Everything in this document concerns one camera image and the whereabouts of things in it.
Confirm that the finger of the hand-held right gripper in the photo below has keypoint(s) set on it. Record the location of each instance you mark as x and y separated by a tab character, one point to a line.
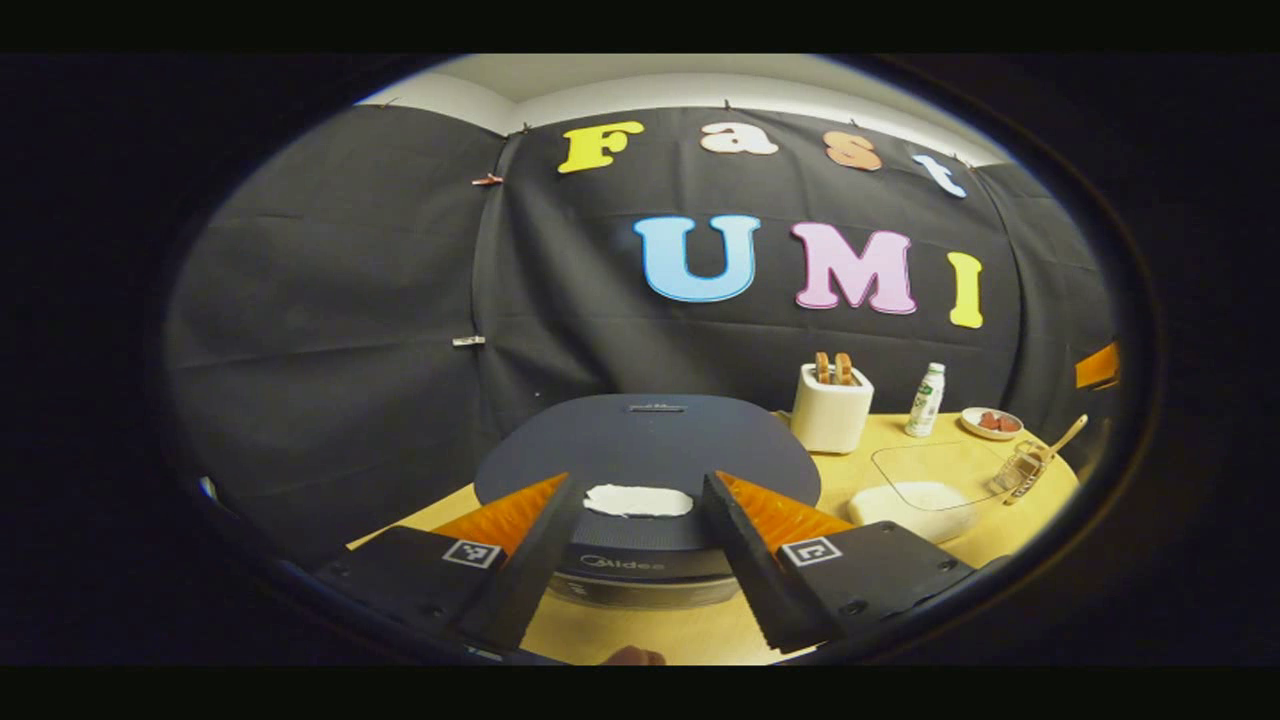
1098	367

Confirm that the white drink bottle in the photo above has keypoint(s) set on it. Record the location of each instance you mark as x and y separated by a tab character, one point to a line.
925	405

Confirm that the dark blue rice cooker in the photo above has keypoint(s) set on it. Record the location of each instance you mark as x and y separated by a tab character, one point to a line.
650	440

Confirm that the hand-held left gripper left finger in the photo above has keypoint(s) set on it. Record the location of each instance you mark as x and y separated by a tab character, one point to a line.
535	560

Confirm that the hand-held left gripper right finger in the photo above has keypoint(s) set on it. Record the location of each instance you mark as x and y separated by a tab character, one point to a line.
750	560

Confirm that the toasted bread slice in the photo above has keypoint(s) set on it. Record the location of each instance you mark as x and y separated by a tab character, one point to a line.
822	368
844	368

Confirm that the wooden spoon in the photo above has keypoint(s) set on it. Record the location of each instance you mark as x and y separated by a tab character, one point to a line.
1060	440

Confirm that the red cloth clip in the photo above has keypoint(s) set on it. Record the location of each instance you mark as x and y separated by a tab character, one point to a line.
487	180

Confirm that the white round plate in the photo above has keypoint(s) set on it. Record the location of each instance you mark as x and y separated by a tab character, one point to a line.
970	425

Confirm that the white toaster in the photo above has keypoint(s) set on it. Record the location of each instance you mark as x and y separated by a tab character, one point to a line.
830	420

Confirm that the black backdrop cloth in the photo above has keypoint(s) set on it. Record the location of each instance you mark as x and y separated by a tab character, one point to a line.
330	270

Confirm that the white rice heap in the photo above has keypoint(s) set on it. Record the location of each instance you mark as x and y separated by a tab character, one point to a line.
910	503

